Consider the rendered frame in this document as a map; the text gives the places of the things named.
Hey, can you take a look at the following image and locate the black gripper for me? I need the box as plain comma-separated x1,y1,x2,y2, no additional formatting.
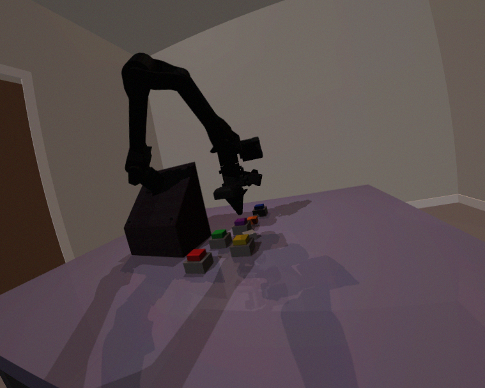
213,163,252,215

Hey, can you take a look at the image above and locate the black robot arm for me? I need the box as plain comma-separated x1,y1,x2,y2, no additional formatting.
121,53,263,193

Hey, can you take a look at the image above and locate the yellow button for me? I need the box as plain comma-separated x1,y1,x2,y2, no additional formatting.
229,234,256,257

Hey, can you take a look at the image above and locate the red button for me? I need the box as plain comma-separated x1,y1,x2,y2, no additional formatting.
183,249,213,274

